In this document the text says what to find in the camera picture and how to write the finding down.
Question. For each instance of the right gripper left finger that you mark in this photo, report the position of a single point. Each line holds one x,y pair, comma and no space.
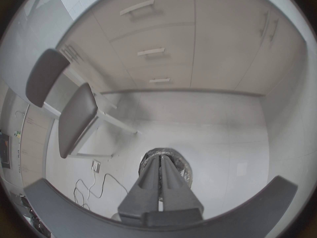
143,190

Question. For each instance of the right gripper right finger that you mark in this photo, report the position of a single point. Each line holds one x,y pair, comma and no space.
177,190

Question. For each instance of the black plastic bag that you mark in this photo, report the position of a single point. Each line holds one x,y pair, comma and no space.
182,167

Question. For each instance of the grey white chair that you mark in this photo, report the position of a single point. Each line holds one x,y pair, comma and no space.
76,118

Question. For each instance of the beige cabinet with drawers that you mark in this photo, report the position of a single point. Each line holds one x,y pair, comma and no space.
223,46

